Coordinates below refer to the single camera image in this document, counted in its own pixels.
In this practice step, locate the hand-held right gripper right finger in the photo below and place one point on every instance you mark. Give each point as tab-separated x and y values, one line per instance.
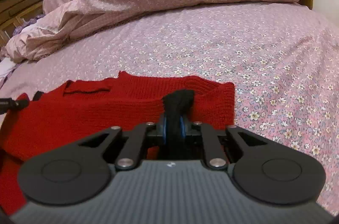
183	131

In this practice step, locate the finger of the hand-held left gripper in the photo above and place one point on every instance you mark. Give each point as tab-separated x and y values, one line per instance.
13	104

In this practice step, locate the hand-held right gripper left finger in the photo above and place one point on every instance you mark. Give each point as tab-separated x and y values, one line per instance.
163	131

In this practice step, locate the red knit cardigan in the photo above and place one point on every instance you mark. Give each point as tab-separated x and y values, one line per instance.
92	112

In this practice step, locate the white cloth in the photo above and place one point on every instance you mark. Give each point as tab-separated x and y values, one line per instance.
5	69

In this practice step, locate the pink floral bed sheet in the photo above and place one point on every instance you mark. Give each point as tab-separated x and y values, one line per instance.
238	54

